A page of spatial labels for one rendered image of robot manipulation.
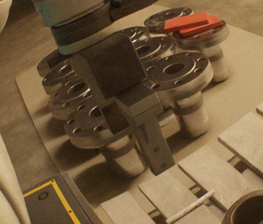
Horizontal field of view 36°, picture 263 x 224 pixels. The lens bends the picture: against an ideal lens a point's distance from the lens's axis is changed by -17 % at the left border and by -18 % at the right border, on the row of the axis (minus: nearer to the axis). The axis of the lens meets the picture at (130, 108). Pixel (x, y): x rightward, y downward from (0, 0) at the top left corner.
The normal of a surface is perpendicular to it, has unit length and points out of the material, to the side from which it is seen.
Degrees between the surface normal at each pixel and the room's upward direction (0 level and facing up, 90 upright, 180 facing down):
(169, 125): 0
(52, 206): 0
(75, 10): 90
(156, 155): 90
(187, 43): 90
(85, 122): 0
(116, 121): 90
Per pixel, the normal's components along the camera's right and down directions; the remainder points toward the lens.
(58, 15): -0.22, 0.54
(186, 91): 0.15, 0.41
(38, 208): -0.37, -0.82
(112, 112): 0.36, 0.30
